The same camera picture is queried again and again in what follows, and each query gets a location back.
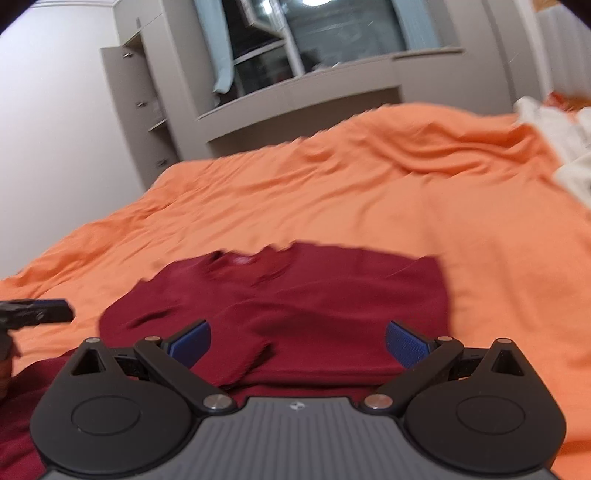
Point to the dark red sweater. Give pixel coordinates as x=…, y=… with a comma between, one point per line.
x=323, y=314

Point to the orange patterned cloth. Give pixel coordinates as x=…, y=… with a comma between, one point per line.
x=561, y=99

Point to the light blue curtain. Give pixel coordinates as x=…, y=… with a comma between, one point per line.
x=212, y=41

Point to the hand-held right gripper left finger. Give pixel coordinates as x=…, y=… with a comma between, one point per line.
x=191, y=344

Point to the orange bed sheet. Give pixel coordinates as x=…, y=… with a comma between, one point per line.
x=369, y=184

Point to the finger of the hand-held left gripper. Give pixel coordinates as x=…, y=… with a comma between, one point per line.
x=41, y=314

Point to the large glass window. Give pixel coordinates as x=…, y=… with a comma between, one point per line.
x=341, y=32

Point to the white cloth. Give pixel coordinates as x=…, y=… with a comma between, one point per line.
x=572, y=152

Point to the grey open wardrobe door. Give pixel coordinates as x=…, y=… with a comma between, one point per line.
x=127, y=110

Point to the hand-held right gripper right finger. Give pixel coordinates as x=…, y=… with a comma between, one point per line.
x=407, y=344

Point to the grey padded headboard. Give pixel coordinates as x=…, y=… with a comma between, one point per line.
x=565, y=50

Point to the grey built-in wardrobe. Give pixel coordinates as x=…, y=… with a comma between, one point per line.
x=184, y=92

